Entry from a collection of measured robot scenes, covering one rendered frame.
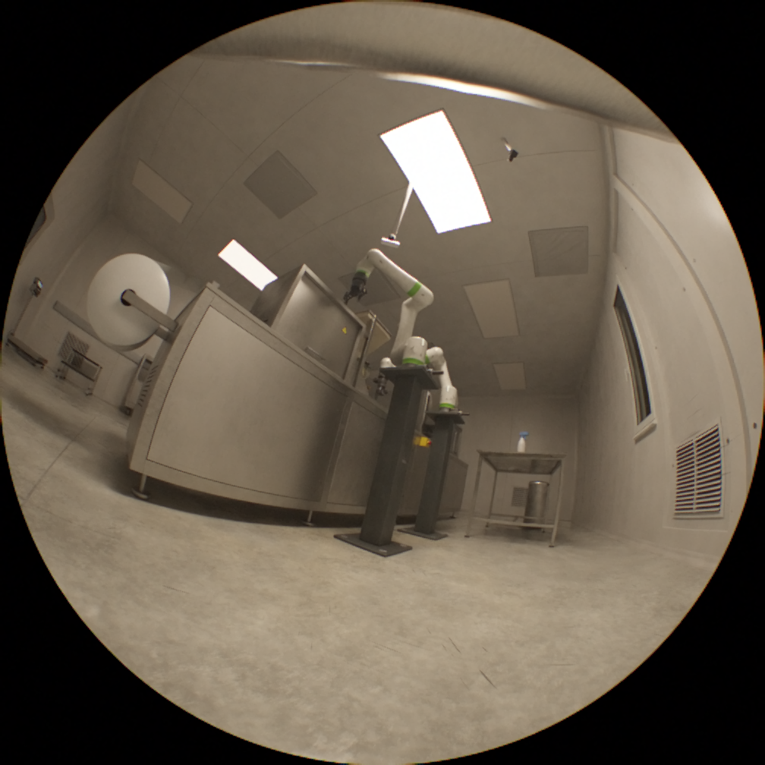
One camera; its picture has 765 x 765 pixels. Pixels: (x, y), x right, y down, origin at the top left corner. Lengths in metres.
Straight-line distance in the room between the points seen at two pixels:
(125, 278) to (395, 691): 1.45
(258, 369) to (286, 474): 0.47
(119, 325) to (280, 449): 0.89
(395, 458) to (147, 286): 1.40
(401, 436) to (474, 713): 1.15
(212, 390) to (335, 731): 0.96
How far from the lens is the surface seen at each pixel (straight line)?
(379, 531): 1.29
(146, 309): 1.24
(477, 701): 0.49
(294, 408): 1.18
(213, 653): 0.46
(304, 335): 1.49
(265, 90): 2.82
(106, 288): 1.29
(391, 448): 1.30
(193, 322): 1.00
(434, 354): 2.27
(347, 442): 1.45
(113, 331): 1.24
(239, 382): 1.04
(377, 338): 2.12
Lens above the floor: 0.33
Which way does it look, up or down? 21 degrees up
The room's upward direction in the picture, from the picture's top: 13 degrees clockwise
